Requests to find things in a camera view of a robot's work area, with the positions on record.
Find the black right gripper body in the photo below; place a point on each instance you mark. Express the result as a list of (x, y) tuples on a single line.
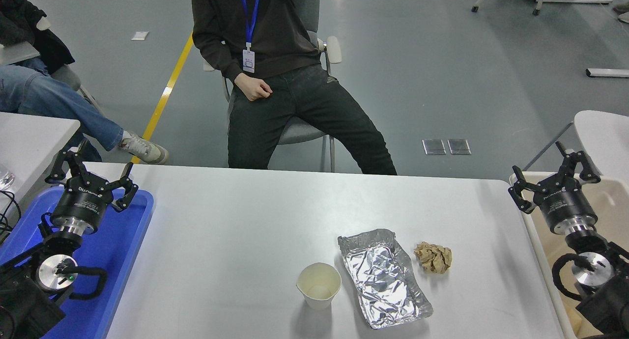
[(565, 206)]

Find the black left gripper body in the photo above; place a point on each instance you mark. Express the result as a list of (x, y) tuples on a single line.
[(81, 201)]

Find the tan paper ball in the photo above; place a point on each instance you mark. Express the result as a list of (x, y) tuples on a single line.
[(433, 258)]

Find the silver foil tray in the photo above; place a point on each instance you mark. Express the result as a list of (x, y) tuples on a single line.
[(383, 280)]

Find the white paper cup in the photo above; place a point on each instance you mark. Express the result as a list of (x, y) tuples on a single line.
[(319, 282)]

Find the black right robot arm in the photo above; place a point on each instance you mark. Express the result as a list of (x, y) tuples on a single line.
[(604, 304)]

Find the person's right hand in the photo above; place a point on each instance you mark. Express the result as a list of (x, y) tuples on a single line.
[(253, 87)]

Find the round white table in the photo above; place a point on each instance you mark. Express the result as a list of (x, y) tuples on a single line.
[(604, 137)]

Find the white side table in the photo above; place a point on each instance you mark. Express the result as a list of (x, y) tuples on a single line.
[(29, 137)]

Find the large pale plastic bin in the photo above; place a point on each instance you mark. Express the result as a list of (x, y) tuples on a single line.
[(614, 201)]

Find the clear glass object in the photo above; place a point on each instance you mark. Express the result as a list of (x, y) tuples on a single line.
[(5, 179)]

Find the blue plastic tray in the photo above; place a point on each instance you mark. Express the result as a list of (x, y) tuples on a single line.
[(115, 260)]

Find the person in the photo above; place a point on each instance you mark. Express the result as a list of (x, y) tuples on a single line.
[(295, 29), (49, 98)]

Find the metal floor outlet plate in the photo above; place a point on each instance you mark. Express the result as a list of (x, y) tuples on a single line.
[(459, 147), (434, 147)]

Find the grey office chair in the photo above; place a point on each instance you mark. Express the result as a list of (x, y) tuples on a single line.
[(66, 76)]

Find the white floor bar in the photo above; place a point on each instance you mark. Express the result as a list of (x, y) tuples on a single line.
[(609, 72)]

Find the tan paper scrap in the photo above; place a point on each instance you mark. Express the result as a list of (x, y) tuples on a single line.
[(570, 322)]

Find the grey laptop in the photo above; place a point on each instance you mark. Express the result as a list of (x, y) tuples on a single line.
[(17, 53)]

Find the pale shoe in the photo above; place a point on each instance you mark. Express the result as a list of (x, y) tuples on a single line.
[(624, 17), (623, 7)]

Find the grey swivel chair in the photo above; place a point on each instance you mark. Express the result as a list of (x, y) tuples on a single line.
[(300, 132)]

